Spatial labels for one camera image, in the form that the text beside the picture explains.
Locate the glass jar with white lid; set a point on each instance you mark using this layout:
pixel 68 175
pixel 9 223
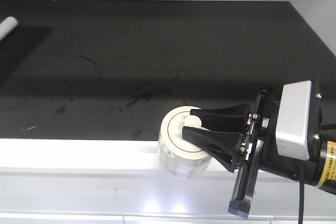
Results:
pixel 177 156

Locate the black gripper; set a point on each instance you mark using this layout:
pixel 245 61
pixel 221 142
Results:
pixel 224 140

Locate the white tube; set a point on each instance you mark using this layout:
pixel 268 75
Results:
pixel 7 25

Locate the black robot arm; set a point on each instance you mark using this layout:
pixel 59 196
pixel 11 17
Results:
pixel 266 106

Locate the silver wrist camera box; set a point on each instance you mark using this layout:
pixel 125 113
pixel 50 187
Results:
pixel 292 121

